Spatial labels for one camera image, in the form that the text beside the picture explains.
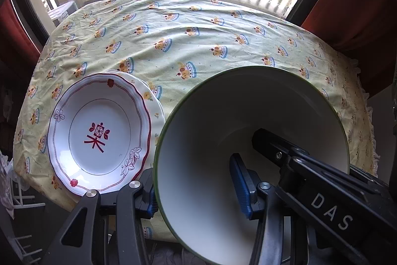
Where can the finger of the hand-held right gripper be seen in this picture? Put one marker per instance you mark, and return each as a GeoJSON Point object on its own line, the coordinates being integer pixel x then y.
{"type": "Point", "coordinates": [269, 144]}
{"type": "Point", "coordinates": [366, 176]}

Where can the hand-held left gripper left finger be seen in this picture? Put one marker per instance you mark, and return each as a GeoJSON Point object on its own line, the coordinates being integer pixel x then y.
{"type": "Point", "coordinates": [150, 206]}

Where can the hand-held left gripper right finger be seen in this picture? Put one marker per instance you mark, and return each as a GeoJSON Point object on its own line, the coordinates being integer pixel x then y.
{"type": "Point", "coordinates": [243, 187]}

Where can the cream floral ceramic bowl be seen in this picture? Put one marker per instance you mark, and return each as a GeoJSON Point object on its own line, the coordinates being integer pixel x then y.
{"type": "Point", "coordinates": [201, 144]}

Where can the large yellow-flower beaded plate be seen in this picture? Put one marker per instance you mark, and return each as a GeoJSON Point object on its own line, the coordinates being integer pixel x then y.
{"type": "Point", "coordinates": [153, 109]}

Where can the white scalloped plate red trim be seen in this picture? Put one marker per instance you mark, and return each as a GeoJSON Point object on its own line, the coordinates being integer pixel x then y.
{"type": "Point", "coordinates": [102, 116]}

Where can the yellow printed tablecloth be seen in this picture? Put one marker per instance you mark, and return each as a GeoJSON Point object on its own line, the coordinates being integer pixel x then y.
{"type": "Point", "coordinates": [217, 35]}

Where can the crumpled white bag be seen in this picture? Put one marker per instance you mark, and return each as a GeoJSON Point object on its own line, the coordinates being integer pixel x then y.
{"type": "Point", "coordinates": [4, 190]}

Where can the red chair at right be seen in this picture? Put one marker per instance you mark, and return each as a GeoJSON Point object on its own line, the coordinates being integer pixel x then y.
{"type": "Point", "coordinates": [356, 4]}

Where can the red chair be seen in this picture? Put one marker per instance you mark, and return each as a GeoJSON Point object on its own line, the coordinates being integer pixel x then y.
{"type": "Point", "coordinates": [15, 29]}
{"type": "Point", "coordinates": [356, 4]}

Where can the white slatted unit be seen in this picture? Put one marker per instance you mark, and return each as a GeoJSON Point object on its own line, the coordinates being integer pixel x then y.
{"type": "Point", "coordinates": [62, 12]}

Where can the red chair at left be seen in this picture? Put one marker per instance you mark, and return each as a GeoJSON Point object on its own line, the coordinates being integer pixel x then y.
{"type": "Point", "coordinates": [15, 29]}

